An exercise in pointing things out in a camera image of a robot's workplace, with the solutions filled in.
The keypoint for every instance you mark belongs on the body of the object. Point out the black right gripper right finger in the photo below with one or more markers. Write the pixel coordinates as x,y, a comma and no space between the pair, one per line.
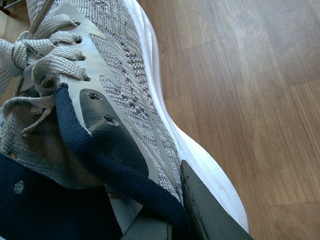
208,219

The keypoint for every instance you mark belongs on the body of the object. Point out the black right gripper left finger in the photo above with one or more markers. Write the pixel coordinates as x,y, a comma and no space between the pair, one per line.
147,227

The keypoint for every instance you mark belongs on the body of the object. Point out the grey knit sneaker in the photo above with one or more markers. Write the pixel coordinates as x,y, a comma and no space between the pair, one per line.
87,144

